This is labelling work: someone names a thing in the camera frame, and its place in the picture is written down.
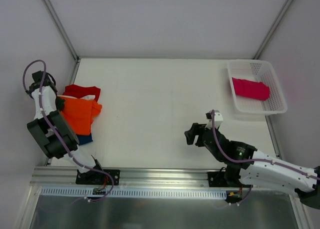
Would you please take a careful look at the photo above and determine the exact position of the aluminium mounting rail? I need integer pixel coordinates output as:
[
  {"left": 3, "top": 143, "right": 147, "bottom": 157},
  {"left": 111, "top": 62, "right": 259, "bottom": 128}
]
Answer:
[{"left": 29, "top": 165, "right": 251, "bottom": 192}]

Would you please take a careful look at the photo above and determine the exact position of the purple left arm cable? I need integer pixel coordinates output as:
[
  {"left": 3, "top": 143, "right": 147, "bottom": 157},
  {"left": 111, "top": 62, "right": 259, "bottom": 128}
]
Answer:
[{"left": 22, "top": 59, "right": 115, "bottom": 203}]

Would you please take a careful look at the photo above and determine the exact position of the white slotted cable duct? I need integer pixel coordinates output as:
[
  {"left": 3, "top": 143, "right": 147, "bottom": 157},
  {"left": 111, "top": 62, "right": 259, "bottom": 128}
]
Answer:
[{"left": 40, "top": 186, "right": 227, "bottom": 200}]

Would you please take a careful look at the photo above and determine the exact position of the pink t shirt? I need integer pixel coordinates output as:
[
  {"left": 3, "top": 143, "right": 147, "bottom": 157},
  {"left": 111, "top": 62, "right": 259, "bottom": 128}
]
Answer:
[{"left": 232, "top": 77, "right": 270, "bottom": 101}]

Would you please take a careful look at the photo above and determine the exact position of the aluminium frame post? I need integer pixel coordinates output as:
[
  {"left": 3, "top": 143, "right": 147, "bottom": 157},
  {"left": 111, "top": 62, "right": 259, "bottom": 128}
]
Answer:
[
  {"left": 42, "top": 0, "right": 79, "bottom": 62},
  {"left": 252, "top": 0, "right": 295, "bottom": 60}
]

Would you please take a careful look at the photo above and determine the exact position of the blue folded t shirt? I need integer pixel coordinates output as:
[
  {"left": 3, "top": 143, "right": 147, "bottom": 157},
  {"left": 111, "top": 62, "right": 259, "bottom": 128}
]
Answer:
[{"left": 77, "top": 134, "right": 93, "bottom": 146}]

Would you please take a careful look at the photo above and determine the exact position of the white folded t shirt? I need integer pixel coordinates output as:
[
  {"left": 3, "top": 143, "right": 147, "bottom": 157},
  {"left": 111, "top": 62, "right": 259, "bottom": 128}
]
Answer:
[{"left": 80, "top": 95, "right": 96, "bottom": 101}]

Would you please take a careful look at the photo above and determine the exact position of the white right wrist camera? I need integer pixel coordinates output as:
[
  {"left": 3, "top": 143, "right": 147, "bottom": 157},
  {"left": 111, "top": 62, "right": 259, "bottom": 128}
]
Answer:
[{"left": 205, "top": 110, "right": 223, "bottom": 130}]

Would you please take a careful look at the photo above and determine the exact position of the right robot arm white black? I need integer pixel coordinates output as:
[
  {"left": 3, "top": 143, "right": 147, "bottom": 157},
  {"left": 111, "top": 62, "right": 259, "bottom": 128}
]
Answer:
[{"left": 184, "top": 123, "right": 320, "bottom": 209}]

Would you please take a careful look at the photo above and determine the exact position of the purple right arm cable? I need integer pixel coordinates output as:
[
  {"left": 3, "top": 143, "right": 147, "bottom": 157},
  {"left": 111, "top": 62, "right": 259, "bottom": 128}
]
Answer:
[{"left": 211, "top": 109, "right": 320, "bottom": 207}]

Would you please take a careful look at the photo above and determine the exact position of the white plastic basket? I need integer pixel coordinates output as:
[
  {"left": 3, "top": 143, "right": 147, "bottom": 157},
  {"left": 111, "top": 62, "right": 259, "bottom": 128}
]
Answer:
[{"left": 227, "top": 59, "right": 288, "bottom": 116}]

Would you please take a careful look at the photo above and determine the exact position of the left aluminium frame post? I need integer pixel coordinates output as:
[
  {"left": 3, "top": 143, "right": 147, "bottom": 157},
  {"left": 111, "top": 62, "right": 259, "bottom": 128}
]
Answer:
[{"left": 42, "top": 0, "right": 79, "bottom": 62}]

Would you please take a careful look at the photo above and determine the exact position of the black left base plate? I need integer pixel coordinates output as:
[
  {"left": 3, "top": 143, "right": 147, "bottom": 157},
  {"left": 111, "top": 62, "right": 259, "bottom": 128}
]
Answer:
[{"left": 75, "top": 169, "right": 121, "bottom": 186}]

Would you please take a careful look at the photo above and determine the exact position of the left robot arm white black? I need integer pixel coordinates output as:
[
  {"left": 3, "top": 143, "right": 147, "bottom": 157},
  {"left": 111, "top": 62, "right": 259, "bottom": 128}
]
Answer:
[{"left": 26, "top": 70, "right": 106, "bottom": 185}]

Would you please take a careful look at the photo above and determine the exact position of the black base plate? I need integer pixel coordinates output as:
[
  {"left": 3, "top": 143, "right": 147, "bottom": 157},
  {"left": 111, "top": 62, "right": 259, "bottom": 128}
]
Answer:
[
  {"left": 75, "top": 169, "right": 121, "bottom": 186},
  {"left": 207, "top": 170, "right": 242, "bottom": 188}
]

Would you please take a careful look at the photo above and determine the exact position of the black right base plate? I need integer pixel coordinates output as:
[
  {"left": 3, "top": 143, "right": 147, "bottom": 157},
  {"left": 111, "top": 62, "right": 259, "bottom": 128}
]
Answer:
[{"left": 207, "top": 170, "right": 242, "bottom": 188}]

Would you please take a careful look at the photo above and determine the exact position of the right aluminium frame post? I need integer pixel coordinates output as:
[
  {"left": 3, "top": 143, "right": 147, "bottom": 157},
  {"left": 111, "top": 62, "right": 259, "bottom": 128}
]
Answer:
[{"left": 252, "top": 0, "right": 295, "bottom": 60}]

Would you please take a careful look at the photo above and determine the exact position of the red folded t shirt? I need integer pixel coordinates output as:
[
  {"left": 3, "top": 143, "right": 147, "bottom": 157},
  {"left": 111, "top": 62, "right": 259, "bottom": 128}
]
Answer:
[{"left": 62, "top": 84, "right": 101, "bottom": 102}]

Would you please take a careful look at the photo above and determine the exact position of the orange t shirt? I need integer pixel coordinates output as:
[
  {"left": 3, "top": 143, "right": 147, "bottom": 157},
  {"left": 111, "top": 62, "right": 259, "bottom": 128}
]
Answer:
[{"left": 60, "top": 96, "right": 103, "bottom": 136}]

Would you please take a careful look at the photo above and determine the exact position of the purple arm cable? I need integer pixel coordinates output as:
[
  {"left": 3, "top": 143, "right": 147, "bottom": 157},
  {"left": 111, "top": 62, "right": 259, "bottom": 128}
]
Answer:
[
  {"left": 22, "top": 59, "right": 115, "bottom": 203},
  {"left": 211, "top": 109, "right": 320, "bottom": 207}
]

